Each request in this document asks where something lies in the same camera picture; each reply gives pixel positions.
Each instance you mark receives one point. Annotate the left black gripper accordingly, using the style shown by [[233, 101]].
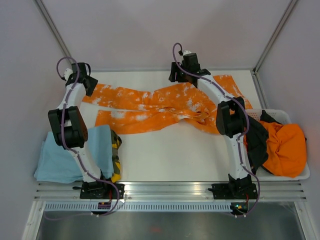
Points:
[[93, 83]]

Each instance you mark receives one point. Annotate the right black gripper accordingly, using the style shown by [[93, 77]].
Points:
[[175, 67]]

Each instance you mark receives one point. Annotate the orange white tie-dye trousers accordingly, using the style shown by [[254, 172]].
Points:
[[129, 111]]

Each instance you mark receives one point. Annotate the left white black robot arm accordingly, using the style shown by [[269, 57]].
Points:
[[70, 131]]

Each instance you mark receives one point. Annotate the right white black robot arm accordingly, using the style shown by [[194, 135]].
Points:
[[232, 122]]

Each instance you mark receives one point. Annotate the camouflage yellow folded trousers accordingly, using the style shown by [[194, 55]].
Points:
[[116, 143]]

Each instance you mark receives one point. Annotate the light blue folded trousers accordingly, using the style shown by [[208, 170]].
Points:
[[58, 166]]

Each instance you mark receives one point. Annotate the black garment in basket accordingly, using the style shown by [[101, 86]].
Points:
[[256, 145]]

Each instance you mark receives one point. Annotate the white plastic laundry basket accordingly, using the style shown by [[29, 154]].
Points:
[[300, 172]]

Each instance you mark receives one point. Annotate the plain orange garment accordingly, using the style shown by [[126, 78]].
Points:
[[287, 150]]

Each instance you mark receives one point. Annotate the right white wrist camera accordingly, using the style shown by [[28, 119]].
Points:
[[185, 52]]

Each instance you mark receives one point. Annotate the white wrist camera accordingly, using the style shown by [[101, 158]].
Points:
[[67, 73], [185, 52]]

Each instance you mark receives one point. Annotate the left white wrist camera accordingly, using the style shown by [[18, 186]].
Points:
[[67, 73]]

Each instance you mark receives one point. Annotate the left aluminium frame post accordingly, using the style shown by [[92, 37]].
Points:
[[41, 7]]

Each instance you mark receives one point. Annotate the aluminium frame post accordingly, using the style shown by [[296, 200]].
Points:
[[41, 7], [276, 33]]

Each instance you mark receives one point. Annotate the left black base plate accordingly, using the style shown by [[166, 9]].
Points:
[[96, 190]]

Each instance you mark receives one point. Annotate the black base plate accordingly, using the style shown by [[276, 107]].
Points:
[[223, 191], [96, 190]]

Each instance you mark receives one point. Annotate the right aluminium frame post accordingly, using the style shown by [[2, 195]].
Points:
[[276, 33]]

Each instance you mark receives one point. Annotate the white slotted cable duct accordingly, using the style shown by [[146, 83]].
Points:
[[131, 206]]

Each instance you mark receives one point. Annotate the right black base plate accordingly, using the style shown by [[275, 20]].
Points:
[[223, 191]]

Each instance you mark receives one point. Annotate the aluminium mounting rail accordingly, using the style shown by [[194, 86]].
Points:
[[270, 191]]

